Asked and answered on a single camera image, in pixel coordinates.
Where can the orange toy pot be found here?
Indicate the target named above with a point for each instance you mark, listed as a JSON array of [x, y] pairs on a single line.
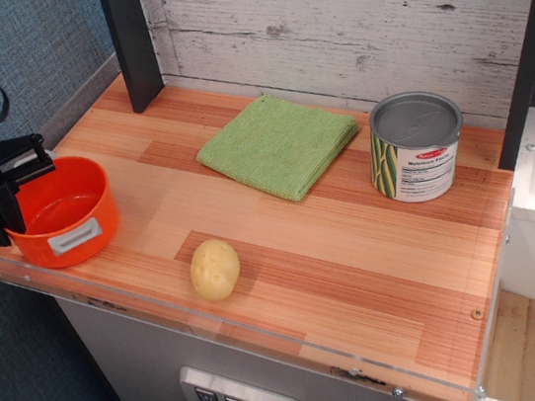
[[70, 214]]

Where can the yellow toy potato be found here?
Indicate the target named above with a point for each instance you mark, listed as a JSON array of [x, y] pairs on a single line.
[[215, 269]]

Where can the clear acrylic edge guard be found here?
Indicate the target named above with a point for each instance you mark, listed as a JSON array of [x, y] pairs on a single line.
[[346, 314]]

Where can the grey toy fridge cabinet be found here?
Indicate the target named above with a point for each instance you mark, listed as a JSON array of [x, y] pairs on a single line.
[[142, 361]]

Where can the green folded cloth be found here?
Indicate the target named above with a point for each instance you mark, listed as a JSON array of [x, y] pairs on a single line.
[[278, 147]]

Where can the toy corn can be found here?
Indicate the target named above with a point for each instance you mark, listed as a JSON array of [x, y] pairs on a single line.
[[414, 143]]

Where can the dark left shelf post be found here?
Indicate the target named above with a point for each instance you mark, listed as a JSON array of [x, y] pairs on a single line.
[[134, 50]]

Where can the dark shelf post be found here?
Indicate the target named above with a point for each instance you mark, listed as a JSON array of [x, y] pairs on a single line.
[[521, 95], [134, 50]]

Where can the dark right shelf post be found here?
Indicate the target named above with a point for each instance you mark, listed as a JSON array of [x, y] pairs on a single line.
[[521, 95]]

